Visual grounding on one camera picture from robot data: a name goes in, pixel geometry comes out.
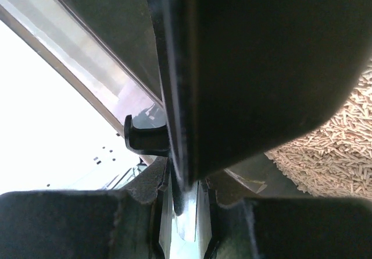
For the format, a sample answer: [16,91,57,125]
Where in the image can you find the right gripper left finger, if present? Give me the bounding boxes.
[1,157,172,258]

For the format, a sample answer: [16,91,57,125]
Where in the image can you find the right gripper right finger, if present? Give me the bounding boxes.
[199,182,371,258]

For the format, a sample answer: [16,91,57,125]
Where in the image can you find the black litter scoop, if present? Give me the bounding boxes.
[127,0,371,215]

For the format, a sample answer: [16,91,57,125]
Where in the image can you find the dark brown litter box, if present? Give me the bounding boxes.
[0,0,372,198]

